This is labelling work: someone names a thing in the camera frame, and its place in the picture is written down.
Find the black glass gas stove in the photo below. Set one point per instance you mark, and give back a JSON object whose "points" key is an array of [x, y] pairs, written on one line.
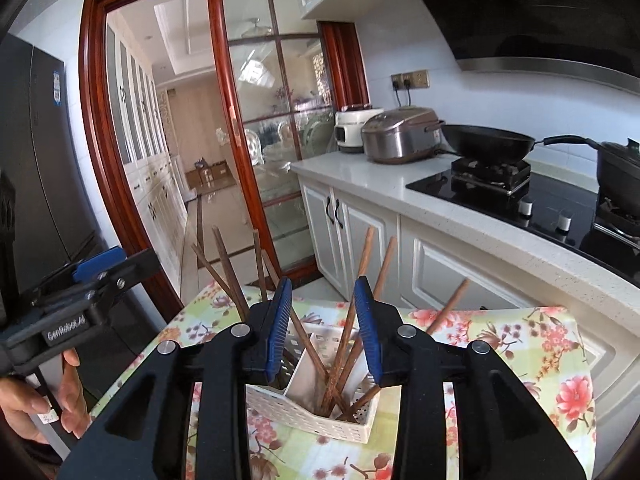
{"points": [[545, 205]]}

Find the black glass range hood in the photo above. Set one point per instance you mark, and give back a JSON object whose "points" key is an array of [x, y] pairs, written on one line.
{"points": [[525, 10]]}

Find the ceiling lamp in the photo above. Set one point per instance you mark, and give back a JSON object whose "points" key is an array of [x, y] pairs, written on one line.
{"points": [[257, 27]]}

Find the white hallway cabinets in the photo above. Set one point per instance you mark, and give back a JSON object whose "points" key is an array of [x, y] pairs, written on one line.
{"points": [[150, 185]]}

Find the cardboard boxes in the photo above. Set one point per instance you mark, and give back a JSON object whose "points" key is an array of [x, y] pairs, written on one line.
{"points": [[210, 172]]}

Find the black lidded pot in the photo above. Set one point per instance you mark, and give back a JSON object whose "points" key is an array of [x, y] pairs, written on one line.
{"points": [[620, 170]]}

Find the floral checked tablecloth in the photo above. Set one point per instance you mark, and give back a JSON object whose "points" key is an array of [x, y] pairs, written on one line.
{"points": [[500, 355]]}

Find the white perforated plastic basket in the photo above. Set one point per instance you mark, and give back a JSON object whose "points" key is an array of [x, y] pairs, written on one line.
{"points": [[300, 417]]}

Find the dark grey refrigerator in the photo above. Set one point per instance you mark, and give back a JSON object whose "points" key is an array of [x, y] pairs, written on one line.
{"points": [[35, 160]]}

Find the black wok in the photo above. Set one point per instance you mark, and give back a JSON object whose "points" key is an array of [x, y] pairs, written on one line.
{"points": [[480, 140]]}

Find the wooden sliding glass door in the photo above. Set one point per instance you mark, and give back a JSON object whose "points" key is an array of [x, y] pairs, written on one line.
{"points": [[220, 110]]}

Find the white rice cooker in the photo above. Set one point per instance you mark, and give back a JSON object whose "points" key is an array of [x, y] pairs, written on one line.
{"points": [[350, 130]]}

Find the silver rice cooker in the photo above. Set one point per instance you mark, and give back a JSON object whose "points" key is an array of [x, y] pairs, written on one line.
{"points": [[400, 135]]}

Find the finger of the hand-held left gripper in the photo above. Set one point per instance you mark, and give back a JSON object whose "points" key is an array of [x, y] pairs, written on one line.
{"points": [[135, 265], [97, 265]]}

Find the white stone countertop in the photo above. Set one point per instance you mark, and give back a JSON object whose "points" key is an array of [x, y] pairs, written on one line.
{"points": [[350, 170]]}

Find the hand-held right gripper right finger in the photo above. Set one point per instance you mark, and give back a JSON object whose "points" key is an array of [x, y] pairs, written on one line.
{"points": [[367, 330]]}

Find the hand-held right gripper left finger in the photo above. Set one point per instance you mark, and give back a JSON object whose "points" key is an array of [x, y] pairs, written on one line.
{"points": [[277, 330]]}

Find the person's left hand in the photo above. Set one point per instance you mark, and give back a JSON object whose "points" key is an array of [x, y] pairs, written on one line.
{"points": [[25, 400]]}

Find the gold wall outlet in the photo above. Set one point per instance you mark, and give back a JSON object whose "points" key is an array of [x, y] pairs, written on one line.
{"points": [[410, 80]]}

